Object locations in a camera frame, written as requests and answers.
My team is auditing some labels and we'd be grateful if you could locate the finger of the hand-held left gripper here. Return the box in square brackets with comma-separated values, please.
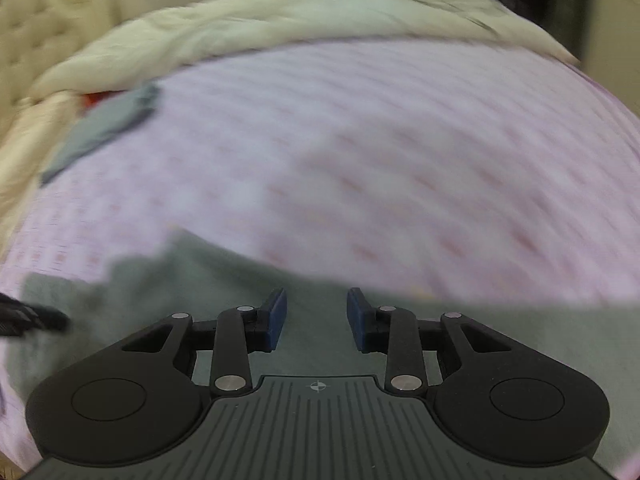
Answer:
[0, 292, 71, 337]

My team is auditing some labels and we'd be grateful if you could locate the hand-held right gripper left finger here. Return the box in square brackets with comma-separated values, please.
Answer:
[120, 287, 288, 397]

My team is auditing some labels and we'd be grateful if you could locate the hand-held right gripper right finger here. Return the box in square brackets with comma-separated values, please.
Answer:
[346, 287, 516, 397]

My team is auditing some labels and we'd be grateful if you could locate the purple patterned bed sheet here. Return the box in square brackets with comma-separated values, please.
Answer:
[0, 35, 640, 480]

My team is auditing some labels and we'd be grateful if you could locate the gold satin pillow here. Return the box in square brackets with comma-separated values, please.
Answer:
[0, 87, 86, 241]

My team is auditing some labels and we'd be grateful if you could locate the blue-grey folded cloth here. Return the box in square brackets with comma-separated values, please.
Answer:
[40, 81, 161, 186]

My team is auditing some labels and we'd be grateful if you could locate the red item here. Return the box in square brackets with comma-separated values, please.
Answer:
[82, 91, 121, 108]

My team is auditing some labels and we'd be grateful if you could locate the cream tufted headboard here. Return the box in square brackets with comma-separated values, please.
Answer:
[0, 0, 151, 106]

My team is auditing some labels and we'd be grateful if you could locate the cream duvet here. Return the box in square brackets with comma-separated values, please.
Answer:
[30, 0, 581, 106]

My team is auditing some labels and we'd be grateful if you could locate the cream wardrobe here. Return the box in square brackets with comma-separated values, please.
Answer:
[582, 0, 640, 111]

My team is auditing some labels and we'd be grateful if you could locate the thin black cable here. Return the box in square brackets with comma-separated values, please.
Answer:
[407, 0, 501, 36]

